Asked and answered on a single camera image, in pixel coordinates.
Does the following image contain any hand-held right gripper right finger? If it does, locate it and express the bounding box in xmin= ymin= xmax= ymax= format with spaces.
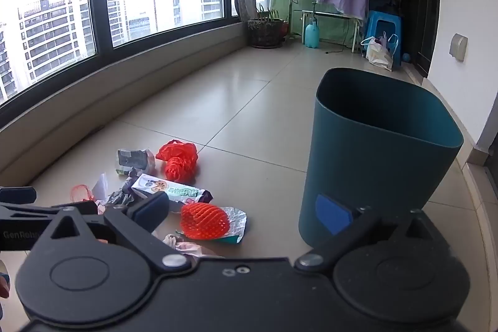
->
xmin=294 ymin=194 xmax=448 ymax=276

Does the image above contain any grey door frame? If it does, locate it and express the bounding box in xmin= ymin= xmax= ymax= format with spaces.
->
xmin=465 ymin=143 xmax=498 ymax=208

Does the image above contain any grey wall socket cover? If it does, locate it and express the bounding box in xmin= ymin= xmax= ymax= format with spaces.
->
xmin=449 ymin=33 xmax=468 ymax=62

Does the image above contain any black floor cable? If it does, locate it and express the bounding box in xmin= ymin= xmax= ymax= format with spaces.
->
xmin=325 ymin=21 xmax=351 ymax=54

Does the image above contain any orange foam fruit net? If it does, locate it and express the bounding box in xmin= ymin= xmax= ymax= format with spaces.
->
xmin=180 ymin=203 xmax=231 ymax=240

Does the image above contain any potted plant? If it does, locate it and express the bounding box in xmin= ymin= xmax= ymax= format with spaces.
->
xmin=248 ymin=3 xmax=290 ymax=49

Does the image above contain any white plastic bag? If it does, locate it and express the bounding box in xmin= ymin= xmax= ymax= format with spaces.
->
xmin=360 ymin=32 xmax=399 ymax=72

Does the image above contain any dark leaning board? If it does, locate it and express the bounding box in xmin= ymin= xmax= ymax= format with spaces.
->
xmin=234 ymin=0 xmax=259 ymax=23

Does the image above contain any teal plastic trash bin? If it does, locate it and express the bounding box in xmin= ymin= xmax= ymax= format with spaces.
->
xmin=299 ymin=68 xmax=464 ymax=249

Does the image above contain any dark sliding door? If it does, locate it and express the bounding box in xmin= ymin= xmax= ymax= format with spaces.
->
xmin=401 ymin=0 xmax=442 ymax=80

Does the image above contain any light blue spray bottle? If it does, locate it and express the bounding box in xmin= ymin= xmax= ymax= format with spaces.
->
xmin=304 ymin=11 xmax=322 ymax=48

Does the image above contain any red plastic bag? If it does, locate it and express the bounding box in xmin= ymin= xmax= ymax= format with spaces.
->
xmin=156 ymin=139 xmax=200 ymax=184

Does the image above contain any silver foil wrapper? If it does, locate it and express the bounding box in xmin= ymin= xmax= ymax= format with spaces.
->
xmin=176 ymin=205 xmax=248 ymax=245

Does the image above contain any twisted pale tissue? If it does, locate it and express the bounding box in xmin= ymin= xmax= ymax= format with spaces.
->
xmin=162 ymin=233 xmax=224 ymax=260

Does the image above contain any white green snack box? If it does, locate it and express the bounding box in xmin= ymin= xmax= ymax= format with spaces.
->
xmin=131 ymin=173 xmax=214 ymax=205

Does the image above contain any crumpled dark wrapper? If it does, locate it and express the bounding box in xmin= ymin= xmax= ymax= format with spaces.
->
xmin=104 ymin=176 xmax=141 ymax=206

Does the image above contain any red mesh net bag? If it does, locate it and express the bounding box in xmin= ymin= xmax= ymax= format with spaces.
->
xmin=70 ymin=183 xmax=96 ymax=202

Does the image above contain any blue plastic stool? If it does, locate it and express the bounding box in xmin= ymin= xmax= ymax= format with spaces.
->
xmin=366 ymin=10 xmax=403 ymax=67

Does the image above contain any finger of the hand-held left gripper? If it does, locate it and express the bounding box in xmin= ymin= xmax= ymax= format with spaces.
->
xmin=0 ymin=201 xmax=99 ymax=219
xmin=0 ymin=186 xmax=37 ymax=205

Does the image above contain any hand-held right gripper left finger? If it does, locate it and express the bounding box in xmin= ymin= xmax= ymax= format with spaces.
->
xmin=37 ymin=192 xmax=192 ymax=277

